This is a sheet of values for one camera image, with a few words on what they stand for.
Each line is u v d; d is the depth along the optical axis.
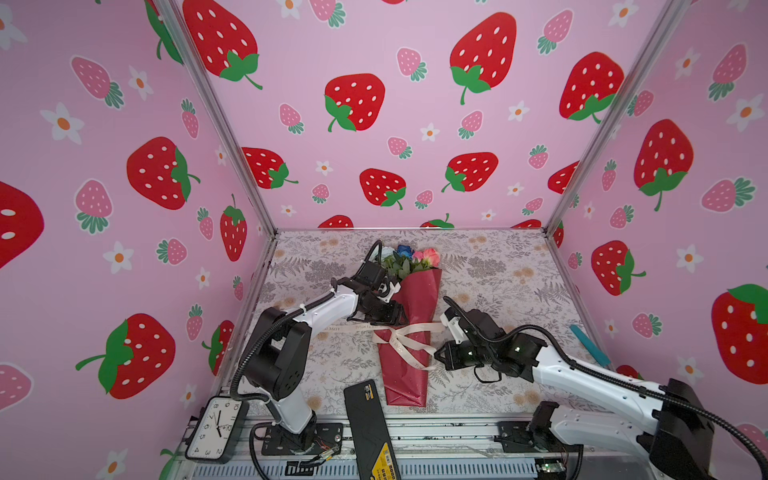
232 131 0.92
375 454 0.70
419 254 1.08
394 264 1.06
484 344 0.59
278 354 0.47
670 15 0.69
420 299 0.95
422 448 0.73
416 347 0.83
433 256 1.07
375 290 0.77
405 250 1.07
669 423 0.40
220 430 0.73
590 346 0.90
